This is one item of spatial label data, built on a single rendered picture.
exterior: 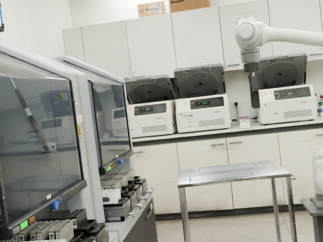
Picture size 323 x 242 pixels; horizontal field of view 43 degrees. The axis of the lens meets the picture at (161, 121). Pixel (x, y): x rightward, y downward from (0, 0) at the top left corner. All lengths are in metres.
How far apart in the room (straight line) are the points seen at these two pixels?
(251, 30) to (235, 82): 3.07
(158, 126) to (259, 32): 2.60
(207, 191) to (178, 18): 1.87
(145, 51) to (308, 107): 1.81
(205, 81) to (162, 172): 1.10
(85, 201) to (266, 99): 2.82
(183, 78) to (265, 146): 1.13
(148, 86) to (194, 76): 0.52
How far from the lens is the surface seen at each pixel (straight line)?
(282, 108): 4.24
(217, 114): 4.21
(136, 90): 4.60
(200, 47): 4.52
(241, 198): 4.34
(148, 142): 4.35
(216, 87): 4.64
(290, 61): 4.49
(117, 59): 4.65
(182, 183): 2.23
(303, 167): 4.33
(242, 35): 1.79
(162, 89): 4.57
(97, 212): 1.89
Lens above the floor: 1.28
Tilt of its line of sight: 3 degrees down
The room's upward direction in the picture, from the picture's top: 7 degrees counter-clockwise
